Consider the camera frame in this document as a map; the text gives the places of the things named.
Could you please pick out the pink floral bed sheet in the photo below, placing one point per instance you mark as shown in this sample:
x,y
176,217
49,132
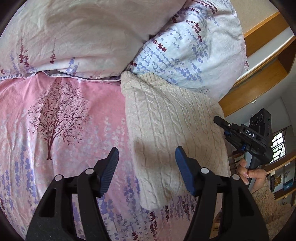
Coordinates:
x,y
56,125

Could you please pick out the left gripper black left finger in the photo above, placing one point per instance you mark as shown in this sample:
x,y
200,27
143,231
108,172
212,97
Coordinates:
x,y
70,202

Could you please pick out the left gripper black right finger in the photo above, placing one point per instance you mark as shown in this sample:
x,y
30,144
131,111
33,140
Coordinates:
x,y
225,208

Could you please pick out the person's right hand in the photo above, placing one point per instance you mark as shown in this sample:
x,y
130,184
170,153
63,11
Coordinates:
x,y
259,175

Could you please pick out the large pale pink floral pillow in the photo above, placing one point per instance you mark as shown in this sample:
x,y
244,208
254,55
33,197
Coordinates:
x,y
88,39

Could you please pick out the beige cable-knit sweater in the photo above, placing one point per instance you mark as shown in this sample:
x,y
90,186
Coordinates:
x,y
161,117

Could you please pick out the white lavender-print pillow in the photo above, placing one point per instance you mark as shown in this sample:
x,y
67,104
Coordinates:
x,y
201,48

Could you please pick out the wooden headboard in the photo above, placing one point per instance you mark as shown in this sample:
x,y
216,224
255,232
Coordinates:
x,y
270,49

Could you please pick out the black camera box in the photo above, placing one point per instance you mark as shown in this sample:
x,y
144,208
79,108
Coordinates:
x,y
261,123

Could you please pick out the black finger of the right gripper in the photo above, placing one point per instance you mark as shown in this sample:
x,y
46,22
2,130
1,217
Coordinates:
x,y
221,122

